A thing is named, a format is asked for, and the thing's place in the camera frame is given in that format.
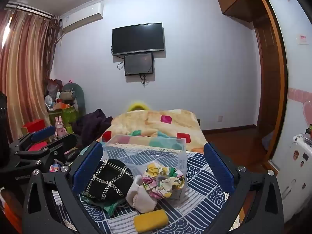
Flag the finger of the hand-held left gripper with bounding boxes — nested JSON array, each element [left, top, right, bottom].
[[15, 134, 78, 167], [10, 125, 56, 152]]

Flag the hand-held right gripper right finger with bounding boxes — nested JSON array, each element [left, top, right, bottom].
[[203, 143, 284, 234]]

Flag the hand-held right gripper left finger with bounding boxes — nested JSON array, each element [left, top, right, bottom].
[[22, 141, 104, 234]]

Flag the beige soft cloth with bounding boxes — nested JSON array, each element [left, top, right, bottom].
[[126, 175, 159, 214]]

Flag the red box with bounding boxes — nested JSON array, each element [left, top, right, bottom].
[[21, 119, 46, 134]]

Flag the pink rabbit toy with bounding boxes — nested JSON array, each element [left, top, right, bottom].
[[54, 116, 68, 139]]

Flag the pink box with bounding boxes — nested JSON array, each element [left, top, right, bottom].
[[29, 141, 50, 152]]

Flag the blue patterned bedsheet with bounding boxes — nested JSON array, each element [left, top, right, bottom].
[[49, 148, 244, 234]]

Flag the green box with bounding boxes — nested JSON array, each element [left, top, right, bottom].
[[49, 105, 79, 128]]

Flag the small white fan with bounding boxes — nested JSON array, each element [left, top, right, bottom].
[[44, 95, 54, 111]]

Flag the orange box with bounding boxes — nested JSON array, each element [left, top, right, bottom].
[[54, 102, 72, 111]]

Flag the dark purple cloth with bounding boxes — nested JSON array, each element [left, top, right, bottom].
[[72, 109, 113, 149]]

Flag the clear plastic storage bin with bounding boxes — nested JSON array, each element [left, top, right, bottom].
[[102, 135, 188, 200]]

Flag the green striped cloth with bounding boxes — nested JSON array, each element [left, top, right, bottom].
[[82, 192, 127, 216]]

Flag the floral patterned cloth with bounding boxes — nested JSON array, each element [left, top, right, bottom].
[[141, 162, 186, 198]]

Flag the striped brown curtain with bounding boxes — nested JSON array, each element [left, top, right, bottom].
[[0, 7, 61, 140]]

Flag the white cabinet with stickers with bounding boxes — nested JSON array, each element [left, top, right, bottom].
[[280, 133, 312, 222]]

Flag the yellow plush blanket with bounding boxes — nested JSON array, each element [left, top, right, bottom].
[[97, 108, 207, 154]]

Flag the orange cloth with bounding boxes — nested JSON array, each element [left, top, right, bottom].
[[0, 188, 23, 234]]

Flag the yellow plush object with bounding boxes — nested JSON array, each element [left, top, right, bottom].
[[128, 101, 151, 113]]

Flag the yellow sponge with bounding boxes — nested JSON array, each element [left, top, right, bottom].
[[134, 209, 169, 233]]

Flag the small black monitor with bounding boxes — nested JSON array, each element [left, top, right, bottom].
[[124, 53, 154, 76]]

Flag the white air conditioner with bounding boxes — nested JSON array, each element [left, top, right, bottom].
[[60, 2, 104, 34]]

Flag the white sliding door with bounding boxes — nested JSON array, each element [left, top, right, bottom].
[[262, 0, 312, 225]]

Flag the black hat with chain trim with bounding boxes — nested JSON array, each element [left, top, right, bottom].
[[83, 158, 134, 201]]

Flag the curtain rail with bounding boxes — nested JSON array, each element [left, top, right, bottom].
[[5, 2, 53, 19]]

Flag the black wall television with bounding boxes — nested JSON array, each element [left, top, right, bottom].
[[112, 22, 166, 56]]

